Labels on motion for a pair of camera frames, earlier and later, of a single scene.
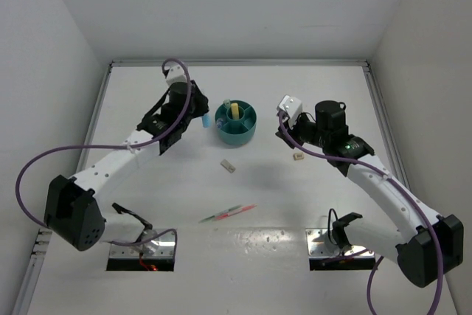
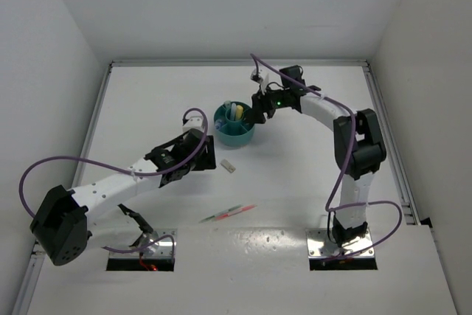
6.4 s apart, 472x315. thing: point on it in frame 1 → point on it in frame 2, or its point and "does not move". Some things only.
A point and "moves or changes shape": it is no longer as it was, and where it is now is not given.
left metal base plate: (161, 246) does not move
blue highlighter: (206, 120) moves or changes shape
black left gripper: (200, 100) → (208, 158)
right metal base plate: (320, 245) does not move
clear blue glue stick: (219, 123) does not move
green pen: (234, 208) does not move
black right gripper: (301, 117) → (259, 104)
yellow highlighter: (234, 111) moves or changes shape
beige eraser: (228, 166) does not move
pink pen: (243, 209) does not move
